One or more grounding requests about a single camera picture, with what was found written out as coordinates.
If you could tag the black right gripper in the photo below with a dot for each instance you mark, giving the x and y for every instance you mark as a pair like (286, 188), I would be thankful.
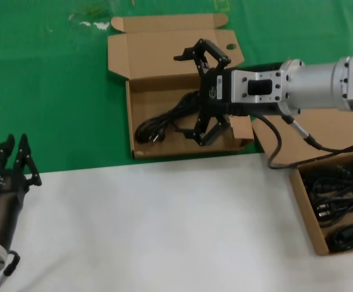
(214, 103)

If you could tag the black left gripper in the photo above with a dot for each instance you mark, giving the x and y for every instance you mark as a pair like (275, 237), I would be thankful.
(0, 200)

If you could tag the open cardboard box with holes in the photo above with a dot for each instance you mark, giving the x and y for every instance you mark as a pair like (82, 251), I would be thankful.
(152, 45)

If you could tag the open cardboard box plain lid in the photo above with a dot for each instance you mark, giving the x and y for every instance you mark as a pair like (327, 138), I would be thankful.
(298, 140)

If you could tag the green table cloth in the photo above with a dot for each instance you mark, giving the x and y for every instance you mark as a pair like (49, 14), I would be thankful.
(42, 91)

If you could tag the clear plastic scrap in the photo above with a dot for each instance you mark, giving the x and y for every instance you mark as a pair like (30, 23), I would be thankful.
(100, 25)

